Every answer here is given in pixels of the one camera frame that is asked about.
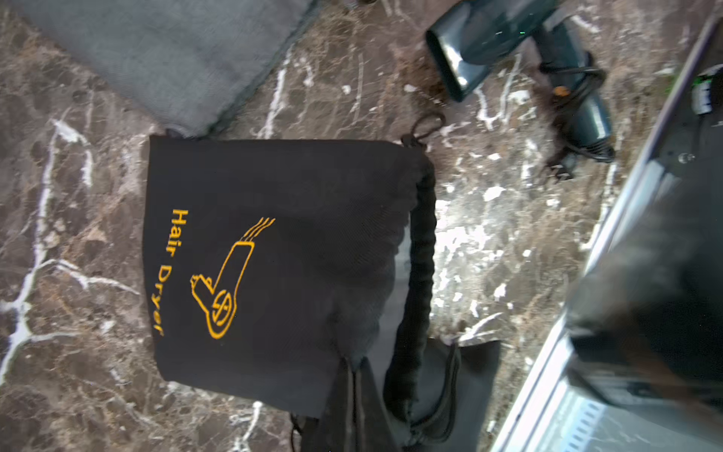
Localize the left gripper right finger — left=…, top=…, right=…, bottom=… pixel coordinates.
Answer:
left=355, top=358, right=399, bottom=452

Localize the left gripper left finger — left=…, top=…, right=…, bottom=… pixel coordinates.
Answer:
left=301, top=360, right=355, bottom=452

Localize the black pouch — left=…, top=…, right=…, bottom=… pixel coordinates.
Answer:
left=142, top=113, right=501, bottom=451

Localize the dark green hair dryer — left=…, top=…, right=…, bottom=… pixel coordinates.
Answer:
left=424, top=0, right=617, bottom=181
left=566, top=157, right=722, bottom=444

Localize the grey hair dryer pouch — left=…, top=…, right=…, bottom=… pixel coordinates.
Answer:
left=12, top=1, right=320, bottom=137

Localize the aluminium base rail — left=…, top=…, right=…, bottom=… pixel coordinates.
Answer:
left=493, top=16, right=722, bottom=451

